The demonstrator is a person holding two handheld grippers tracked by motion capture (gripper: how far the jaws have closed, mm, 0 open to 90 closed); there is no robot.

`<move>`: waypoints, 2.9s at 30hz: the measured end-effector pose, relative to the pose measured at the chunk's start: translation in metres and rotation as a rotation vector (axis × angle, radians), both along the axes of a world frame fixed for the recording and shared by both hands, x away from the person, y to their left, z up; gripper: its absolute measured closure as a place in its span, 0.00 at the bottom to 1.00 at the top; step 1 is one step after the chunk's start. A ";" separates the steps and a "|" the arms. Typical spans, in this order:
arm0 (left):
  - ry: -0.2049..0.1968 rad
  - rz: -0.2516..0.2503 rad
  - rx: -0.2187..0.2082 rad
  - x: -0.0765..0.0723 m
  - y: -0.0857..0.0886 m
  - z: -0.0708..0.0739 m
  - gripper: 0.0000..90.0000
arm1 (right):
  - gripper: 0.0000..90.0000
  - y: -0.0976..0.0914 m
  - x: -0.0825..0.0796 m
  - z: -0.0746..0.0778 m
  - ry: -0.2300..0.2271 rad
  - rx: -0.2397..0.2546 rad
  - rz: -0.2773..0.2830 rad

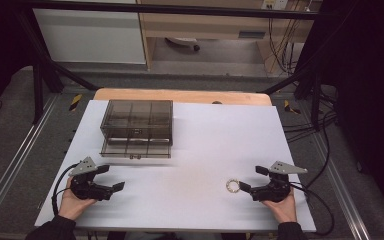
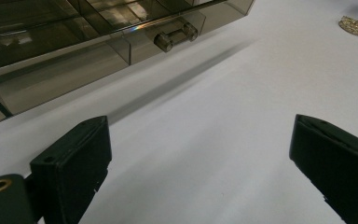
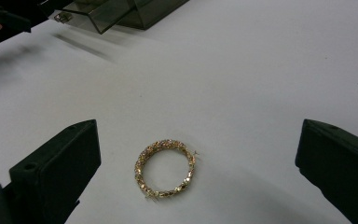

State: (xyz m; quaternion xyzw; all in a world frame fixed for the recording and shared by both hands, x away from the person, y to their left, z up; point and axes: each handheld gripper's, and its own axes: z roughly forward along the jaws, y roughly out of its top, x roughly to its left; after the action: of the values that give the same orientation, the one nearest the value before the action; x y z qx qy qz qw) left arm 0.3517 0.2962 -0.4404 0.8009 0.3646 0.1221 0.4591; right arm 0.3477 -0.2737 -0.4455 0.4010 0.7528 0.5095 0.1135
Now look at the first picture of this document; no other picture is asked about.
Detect small silver ring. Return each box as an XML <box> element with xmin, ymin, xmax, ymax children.
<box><xmin>225</xmin><ymin>178</ymin><xmax>240</xmax><ymax>194</ymax></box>

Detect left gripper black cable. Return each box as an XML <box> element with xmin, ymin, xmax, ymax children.
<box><xmin>51</xmin><ymin>162</ymin><xmax>80</xmax><ymax>217</ymax></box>

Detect wooden table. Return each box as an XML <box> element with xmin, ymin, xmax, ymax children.
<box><xmin>93</xmin><ymin>87</ymin><xmax>274</xmax><ymax>107</ymax></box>

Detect smoky transparent drawer box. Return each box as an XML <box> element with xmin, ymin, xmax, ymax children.
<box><xmin>99</xmin><ymin>99</ymin><xmax>174</xmax><ymax>160</ymax></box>

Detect black metal frame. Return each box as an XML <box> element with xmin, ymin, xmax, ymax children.
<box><xmin>9</xmin><ymin>0</ymin><xmax>358</xmax><ymax>132</ymax></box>

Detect office chair base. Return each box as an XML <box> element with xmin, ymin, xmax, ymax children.
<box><xmin>164</xmin><ymin>36</ymin><xmax>202</xmax><ymax>53</ymax></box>

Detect black floor cables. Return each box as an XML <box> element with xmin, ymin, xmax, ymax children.
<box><xmin>281</xmin><ymin>83</ymin><xmax>368</xmax><ymax>191</ymax></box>

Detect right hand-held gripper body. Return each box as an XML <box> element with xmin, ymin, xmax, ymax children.
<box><xmin>250</xmin><ymin>160</ymin><xmax>309</xmax><ymax>203</ymax></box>

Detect white table board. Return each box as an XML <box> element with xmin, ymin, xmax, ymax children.
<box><xmin>34</xmin><ymin>99</ymin><xmax>318</xmax><ymax>233</ymax></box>

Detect yellow black striped tape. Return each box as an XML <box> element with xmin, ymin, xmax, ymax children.
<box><xmin>283</xmin><ymin>99</ymin><xmax>302</xmax><ymax>115</ymax></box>
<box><xmin>68</xmin><ymin>93</ymin><xmax>83</xmax><ymax>112</ymax></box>

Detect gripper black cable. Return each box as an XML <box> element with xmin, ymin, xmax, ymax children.
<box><xmin>289</xmin><ymin>181</ymin><xmax>336</xmax><ymax>237</ymax></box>
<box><xmin>51</xmin><ymin>162</ymin><xmax>80</xmax><ymax>217</ymax></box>

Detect bundle of hanging cables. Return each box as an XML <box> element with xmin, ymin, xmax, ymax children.
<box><xmin>267</xmin><ymin>16</ymin><xmax>306</xmax><ymax>75</ymax></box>

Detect white cabinet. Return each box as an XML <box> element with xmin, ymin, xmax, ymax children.
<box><xmin>32</xmin><ymin>0</ymin><xmax>147</xmax><ymax>65</ymax></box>

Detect aluminium floor rail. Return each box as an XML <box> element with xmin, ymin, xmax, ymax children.
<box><xmin>0</xmin><ymin>94</ymin><xmax>63</xmax><ymax>221</ymax></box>
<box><xmin>308</xmin><ymin>133</ymin><xmax>372</xmax><ymax>240</ymax></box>

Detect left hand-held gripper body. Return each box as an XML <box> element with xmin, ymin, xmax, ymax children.
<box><xmin>68</xmin><ymin>156</ymin><xmax>115</xmax><ymax>202</ymax></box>

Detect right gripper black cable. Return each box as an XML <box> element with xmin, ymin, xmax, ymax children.
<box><xmin>289</xmin><ymin>181</ymin><xmax>336</xmax><ymax>237</ymax></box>

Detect wall power socket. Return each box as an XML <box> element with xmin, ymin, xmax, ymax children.
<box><xmin>260</xmin><ymin>0</ymin><xmax>289</xmax><ymax>11</ymax></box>

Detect wooden desk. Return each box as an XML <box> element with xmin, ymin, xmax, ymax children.
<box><xmin>136</xmin><ymin>0</ymin><xmax>324</xmax><ymax>73</ymax></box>

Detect person's left hand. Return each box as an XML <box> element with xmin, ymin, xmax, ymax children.
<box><xmin>58</xmin><ymin>176</ymin><xmax>98</xmax><ymax>222</ymax></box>

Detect person's right hand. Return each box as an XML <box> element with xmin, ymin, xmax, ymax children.
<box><xmin>261</xmin><ymin>189</ymin><xmax>298</xmax><ymax>224</ymax></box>

